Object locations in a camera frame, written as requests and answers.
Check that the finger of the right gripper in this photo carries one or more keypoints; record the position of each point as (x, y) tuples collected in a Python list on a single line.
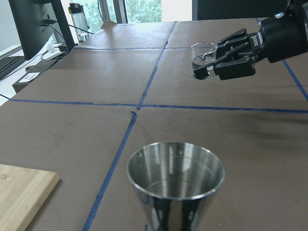
[(226, 44), (242, 67)]

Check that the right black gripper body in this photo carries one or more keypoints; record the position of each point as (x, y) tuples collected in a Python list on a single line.
[(283, 37)]

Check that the clear glass cup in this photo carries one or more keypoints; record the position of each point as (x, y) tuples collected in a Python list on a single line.
[(203, 53)]

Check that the steel jigger measuring cup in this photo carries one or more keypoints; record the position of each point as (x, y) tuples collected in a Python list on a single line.
[(175, 183)]

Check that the clear water bottle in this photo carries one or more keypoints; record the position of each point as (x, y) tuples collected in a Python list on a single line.
[(80, 22)]

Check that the black computer monitor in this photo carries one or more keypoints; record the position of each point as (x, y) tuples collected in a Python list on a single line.
[(33, 20)]

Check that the black mini pc box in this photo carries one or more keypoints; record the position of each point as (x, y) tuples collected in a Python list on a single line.
[(32, 73)]

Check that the black keyboard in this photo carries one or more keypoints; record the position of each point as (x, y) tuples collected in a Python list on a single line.
[(8, 64)]

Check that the wooden cutting board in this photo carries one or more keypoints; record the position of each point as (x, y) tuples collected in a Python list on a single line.
[(22, 193)]

